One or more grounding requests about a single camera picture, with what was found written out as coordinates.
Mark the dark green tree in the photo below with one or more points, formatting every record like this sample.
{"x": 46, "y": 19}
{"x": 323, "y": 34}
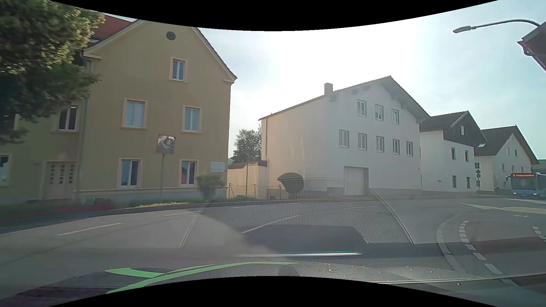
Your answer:
{"x": 247, "y": 145}

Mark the low yellow outbuilding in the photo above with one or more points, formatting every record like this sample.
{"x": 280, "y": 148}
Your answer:
{"x": 247, "y": 179}

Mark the large white building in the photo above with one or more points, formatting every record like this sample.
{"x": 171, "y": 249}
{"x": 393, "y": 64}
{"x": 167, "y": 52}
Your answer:
{"x": 315, "y": 145}

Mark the green bush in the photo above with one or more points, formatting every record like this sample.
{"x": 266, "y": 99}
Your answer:
{"x": 209, "y": 184}

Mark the large yellow building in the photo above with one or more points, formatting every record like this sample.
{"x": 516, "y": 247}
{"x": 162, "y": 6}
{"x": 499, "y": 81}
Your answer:
{"x": 145, "y": 128}

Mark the car's own bonnet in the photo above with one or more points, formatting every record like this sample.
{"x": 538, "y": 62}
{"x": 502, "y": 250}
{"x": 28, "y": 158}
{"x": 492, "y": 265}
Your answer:
{"x": 200, "y": 277}

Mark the grey asphalt road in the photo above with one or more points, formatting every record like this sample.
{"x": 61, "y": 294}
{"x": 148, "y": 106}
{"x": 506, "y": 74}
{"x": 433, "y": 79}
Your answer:
{"x": 140, "y": 238}

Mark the white building with dark gable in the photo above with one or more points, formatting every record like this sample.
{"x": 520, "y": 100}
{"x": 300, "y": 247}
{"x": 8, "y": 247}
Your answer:
{"x": 435, "y": 162}

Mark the road markings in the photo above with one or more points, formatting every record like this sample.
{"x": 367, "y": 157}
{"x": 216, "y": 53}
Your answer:
{"x": 90, "y": 229}

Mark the small white gabled building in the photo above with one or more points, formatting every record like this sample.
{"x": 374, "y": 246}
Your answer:
{"x": 507, "y": 160}

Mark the street lamp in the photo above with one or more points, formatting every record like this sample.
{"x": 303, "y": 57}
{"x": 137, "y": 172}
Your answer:
{"x": 490, "y": 24}

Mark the large leafy tree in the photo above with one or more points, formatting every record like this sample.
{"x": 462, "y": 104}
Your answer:
{"x": 34, "y": 64}

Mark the blue bus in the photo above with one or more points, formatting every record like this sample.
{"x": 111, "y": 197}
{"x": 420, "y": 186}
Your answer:
{"x": 528, "y": 184}

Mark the building roof corner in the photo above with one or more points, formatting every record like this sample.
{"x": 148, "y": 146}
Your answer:
{"x": 535, "y": 44}

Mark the traffic mirror on post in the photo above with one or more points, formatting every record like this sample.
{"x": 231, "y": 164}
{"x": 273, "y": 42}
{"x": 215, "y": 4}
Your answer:
{"x": 165, "y": 144}

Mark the road sign on post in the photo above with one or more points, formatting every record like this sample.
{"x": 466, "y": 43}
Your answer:
{"x": 477, "y": 174}

